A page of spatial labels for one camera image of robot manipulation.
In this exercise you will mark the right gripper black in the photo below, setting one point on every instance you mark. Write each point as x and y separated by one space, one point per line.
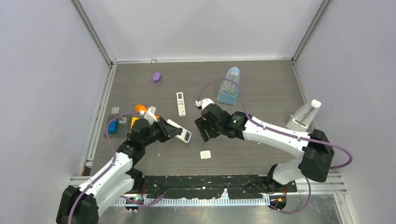
202 124

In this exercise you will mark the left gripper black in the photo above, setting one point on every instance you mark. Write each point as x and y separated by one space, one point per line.
167 131

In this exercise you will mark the small white remote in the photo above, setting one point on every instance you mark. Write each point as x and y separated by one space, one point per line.
183 134

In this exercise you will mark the white remote control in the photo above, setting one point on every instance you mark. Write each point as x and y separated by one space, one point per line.
180 104

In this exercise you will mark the small white battery cover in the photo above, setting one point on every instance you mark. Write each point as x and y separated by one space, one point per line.
205 154

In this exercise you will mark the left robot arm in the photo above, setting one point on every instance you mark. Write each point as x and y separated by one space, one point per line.
86 203

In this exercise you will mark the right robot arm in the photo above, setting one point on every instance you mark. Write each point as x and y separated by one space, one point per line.
313 155

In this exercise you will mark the yellow tape measure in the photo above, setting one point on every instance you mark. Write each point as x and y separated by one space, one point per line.
133 119

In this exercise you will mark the purple cap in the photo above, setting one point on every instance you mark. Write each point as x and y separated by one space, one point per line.
157 77

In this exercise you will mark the blue lego brick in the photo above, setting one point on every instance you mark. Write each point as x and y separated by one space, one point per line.
113 127

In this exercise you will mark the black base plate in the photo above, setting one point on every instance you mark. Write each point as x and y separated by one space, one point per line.
210 186

